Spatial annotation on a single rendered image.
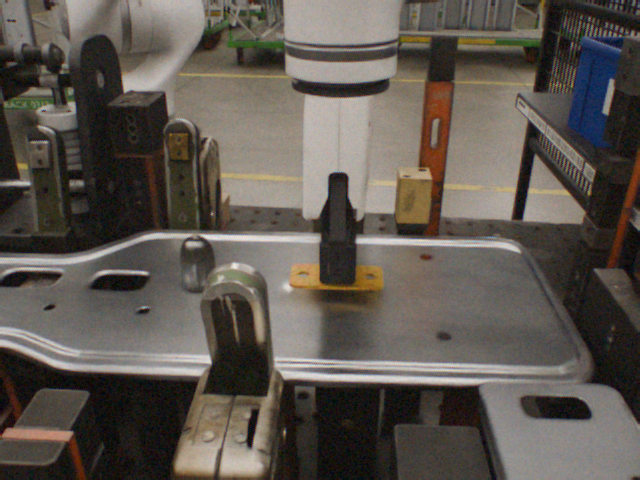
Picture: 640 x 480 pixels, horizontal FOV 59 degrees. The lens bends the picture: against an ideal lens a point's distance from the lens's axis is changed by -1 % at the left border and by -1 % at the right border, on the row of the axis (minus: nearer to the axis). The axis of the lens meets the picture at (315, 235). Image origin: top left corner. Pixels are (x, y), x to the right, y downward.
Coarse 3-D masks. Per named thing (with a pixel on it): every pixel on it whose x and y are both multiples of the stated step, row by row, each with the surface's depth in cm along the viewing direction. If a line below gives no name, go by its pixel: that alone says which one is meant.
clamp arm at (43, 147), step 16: (32, 128) 62; (48, 128) 62; (32, 144) 62; (48, 144) 62; (64, 144) 64; (32, 160) 62; (48, 160) 62; (64, 160) 64; (32, 176) 63; (48, 176) 63; (64, 176) 64; (32, 192) 64; (48, 192) 64; (64, 192) 64; (48, 208) 64; (64, 208) 64; (48, 224) 64; (64, 224) 64
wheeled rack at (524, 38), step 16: (464, 16) 731; (400, 32) 677; (416, 32) 673; (432, 32) 670; (448, 32) 669; (464, 32) 686; (480, 32) 682; (496, 32) 679; (512, 32) 676; (528, 32) 671; (528, 48) 723
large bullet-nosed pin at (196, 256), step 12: (192, 240) 51; (204, 240) 51; (180, 252) 51; (192, 252) 50; (204, 252) 51; (180, 264) 51; (192, 264) 51; (204, 264) 51; (192, 276) 51; (204, 276) 51; (192, 288) 52
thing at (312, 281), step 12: (300, 264) 54; (312, 264) 54; (300, 276) 52; (312, 276) 52; (360, 276) 52; (312, 288) 51; (324, 288) 51; (336, 288) 51; (348, 288) 51; (360, 288) 50; (372, 288) 50
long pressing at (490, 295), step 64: (0, 256) 57; (64, 256) 57; (128, 256) 58; (256, 256) 58; (384, 256) 58; (448, 256) 58; (512, 256) 58; (0, 320) 48; (64, 320) 48; (128, 320) 48; (192, 320) 48; (320, 320) 48; (384, 320) 48; (448, 320) 48; (512, 320) 48; (320, 384) 43; (384, 384) 42; (448, 384) 42
